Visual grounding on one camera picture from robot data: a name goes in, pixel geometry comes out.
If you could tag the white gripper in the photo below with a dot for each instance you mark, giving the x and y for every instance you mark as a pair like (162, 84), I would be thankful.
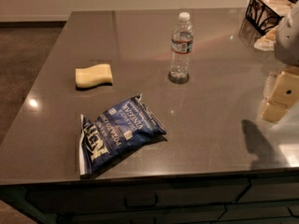
(288, 41)

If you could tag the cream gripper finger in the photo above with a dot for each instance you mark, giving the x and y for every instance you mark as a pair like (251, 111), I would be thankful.
(273, 113)

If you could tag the blue potato chip bag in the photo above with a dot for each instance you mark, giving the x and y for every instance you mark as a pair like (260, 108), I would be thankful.
(124, 127)

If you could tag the clear plastic water bottle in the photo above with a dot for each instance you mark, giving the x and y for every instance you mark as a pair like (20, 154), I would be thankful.
(181, 49)

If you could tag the right cabinet drawer front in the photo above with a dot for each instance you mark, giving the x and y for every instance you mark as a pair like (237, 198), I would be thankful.
(271, 190)

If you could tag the yellow sponge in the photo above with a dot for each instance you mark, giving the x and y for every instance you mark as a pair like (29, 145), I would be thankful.
(93, 76)

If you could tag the dark cabinet drawer front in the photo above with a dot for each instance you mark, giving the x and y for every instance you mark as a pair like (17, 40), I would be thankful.
(92, 199)

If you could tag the black wire napkin basket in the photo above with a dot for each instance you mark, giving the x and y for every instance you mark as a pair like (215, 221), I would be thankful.
(266, 14)

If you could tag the black drawer handle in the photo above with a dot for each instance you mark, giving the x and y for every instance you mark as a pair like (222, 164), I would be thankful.
(140, 200)

